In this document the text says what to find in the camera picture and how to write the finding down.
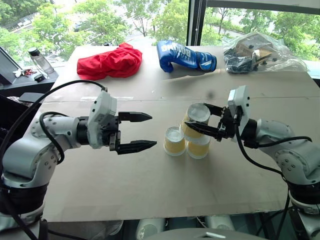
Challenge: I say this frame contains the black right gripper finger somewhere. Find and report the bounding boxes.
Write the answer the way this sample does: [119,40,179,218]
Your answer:
[183,120,222,140]
[202,102,226,119]

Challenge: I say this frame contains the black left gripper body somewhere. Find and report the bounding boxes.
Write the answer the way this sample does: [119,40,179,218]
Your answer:
[100,115,123,152]

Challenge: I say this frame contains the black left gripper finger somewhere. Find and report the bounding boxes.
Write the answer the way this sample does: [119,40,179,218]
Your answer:
[118,111,154,124]
[116,139,158,156]

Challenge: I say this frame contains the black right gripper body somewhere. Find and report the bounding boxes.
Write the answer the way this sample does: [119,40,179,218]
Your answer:
[216,104,244,143]

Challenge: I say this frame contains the yellow paper cup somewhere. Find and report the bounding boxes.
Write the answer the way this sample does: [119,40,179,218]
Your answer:
[180,102,212,140]
[163,126,187,157]
[186,135,212,160]

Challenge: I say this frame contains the blue boxing glove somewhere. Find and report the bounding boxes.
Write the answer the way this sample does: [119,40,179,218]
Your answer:
[156,39,218,74]

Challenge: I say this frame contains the red crumpled cloth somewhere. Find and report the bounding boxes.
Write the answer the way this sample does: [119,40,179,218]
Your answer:
[76,42,143,81]

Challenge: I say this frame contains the clear plastic bag with parts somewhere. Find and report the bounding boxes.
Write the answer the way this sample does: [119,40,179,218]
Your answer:
[222,31,308,75]

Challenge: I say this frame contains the grey rounded robot body shape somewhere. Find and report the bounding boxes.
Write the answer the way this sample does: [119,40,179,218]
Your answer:
[135,218,166,240]

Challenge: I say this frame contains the dark side desk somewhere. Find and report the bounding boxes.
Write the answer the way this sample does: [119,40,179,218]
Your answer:
[0,66,60,101]

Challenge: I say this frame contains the clear water bottle black cap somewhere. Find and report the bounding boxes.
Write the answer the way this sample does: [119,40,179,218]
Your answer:
[27,47,56,75]

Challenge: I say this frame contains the grey curved robot body top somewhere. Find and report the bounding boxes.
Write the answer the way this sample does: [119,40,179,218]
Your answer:
[141,227,267,240]

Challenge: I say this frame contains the small white red items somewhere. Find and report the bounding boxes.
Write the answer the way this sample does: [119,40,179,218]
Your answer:
[12,68,38,78]

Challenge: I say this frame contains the dark slanted monitor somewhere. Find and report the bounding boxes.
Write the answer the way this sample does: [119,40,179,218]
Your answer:
[0,45,24,86]

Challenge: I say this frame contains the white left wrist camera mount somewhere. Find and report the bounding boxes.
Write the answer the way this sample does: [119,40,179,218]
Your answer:
[87,90,119,150]

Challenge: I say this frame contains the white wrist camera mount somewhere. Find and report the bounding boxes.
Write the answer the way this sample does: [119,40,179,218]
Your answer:
[87,90,119,150]
[226,85,251,144]

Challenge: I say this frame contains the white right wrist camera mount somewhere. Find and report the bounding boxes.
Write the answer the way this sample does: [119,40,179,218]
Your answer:
[226,85,251,144]

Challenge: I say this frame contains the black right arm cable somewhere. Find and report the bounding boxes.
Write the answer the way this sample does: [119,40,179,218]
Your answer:
[233,109,314,177]

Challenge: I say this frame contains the black window frame post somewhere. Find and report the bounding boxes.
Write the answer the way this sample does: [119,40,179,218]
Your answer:
[186,0,209,47]

